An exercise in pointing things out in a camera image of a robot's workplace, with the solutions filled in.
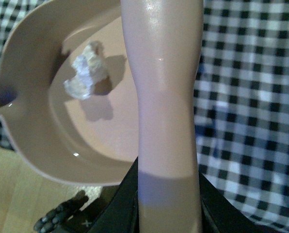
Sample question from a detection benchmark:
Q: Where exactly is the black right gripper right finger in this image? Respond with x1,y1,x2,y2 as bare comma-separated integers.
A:
199,173,264,233

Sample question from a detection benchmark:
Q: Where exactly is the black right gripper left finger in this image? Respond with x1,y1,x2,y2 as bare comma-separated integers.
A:
88,160,139,233

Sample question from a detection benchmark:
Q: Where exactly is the beige plastic dustpan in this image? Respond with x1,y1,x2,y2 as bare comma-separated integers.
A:
0,0,138,186

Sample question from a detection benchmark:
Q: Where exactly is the white paper tissue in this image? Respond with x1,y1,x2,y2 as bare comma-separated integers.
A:
64,41,109,100

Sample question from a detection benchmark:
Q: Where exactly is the black white checkered bedsheet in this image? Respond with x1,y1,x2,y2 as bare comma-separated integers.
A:
0,0,289,233

